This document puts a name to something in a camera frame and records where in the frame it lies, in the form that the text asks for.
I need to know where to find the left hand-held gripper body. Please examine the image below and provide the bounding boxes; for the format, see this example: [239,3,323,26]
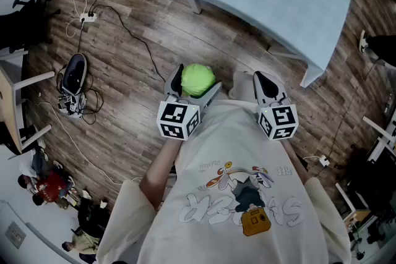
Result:
[157,92,204,142]

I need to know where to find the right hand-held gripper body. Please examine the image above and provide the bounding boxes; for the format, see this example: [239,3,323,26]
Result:
[257,98,299,142]

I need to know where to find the green ball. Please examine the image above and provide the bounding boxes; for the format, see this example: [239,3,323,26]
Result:
[181,63,217,97]

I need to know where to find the person's left forearm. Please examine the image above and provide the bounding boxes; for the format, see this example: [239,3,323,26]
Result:
[139,137,183,213]

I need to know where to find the person's beige trousers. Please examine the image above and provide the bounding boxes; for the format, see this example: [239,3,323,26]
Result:
[228,70,257,101]

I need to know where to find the person's cream printed shirt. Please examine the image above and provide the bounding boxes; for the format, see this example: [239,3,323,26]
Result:
[97,98,352,264]

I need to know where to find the idle grey hand-held gripper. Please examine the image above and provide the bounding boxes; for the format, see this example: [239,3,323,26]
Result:
[57,52,88,120]

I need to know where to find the black office chair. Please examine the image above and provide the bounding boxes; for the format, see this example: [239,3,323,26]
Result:
[0,0,62,53]

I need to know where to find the wooden desk with white legs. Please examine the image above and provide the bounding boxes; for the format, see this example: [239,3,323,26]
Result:
[0,51,56,155]

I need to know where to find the tangled black cable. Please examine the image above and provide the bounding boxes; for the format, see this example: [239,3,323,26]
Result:
[55,70,105,126]

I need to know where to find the white desk frame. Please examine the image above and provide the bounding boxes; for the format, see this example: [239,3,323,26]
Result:
[361,116,396,161]

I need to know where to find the long white cable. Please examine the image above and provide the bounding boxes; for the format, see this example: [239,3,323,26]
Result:
[24,98,145,186]

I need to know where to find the grey wall socket plate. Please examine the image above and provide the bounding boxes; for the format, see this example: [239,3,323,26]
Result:
[4,221,27,250]

